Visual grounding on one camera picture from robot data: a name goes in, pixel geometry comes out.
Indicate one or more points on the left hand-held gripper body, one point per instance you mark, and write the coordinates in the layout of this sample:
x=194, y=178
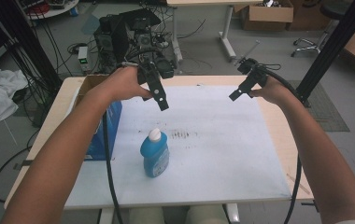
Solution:
x=155, y=90

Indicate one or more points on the white background desk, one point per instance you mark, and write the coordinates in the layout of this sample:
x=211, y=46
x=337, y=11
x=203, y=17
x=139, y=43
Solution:
x=227, y=34

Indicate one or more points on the cardboard box blue sides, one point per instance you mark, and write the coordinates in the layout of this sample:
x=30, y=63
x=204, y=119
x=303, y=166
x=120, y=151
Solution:
x=105, y=137

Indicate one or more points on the person's right hand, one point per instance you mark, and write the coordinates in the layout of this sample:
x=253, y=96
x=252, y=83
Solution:
x=273, y=92

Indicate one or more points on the light wooden table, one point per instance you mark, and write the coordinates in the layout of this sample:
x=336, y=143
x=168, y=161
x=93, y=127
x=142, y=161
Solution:
x=275, y=124

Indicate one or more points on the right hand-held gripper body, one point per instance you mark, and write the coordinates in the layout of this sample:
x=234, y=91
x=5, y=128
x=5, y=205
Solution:
x=249, y=82

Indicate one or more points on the grey floor mat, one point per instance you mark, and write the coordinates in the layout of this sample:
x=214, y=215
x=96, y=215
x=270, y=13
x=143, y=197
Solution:
x=328, y=115

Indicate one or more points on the white table mat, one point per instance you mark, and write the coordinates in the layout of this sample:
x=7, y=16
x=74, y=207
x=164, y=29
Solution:
x=213, y=149

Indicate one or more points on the white power supply unit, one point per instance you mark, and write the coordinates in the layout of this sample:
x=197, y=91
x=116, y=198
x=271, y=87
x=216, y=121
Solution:
x=83, y=59

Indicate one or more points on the person's left hand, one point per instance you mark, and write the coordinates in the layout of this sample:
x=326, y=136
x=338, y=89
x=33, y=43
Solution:
x=122, y=84

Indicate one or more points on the round white table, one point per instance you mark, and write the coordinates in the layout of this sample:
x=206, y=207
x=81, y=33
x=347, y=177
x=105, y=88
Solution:
x=54, y=9

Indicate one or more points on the black metal frame post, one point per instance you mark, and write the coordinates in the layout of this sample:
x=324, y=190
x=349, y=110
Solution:
x=32, y=46
x=334, y=46

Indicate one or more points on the blue bottle with white cap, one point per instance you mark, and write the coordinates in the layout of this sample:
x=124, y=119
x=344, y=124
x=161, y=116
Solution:
x=155, y=157

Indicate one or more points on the black computer tower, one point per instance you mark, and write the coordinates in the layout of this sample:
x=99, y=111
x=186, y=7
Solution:
x=113, y=40

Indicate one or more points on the black office chair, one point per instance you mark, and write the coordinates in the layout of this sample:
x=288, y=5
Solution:
x=322, y=37

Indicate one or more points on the thin wooden stick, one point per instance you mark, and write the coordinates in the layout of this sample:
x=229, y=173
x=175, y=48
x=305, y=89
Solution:
x=298, y=184

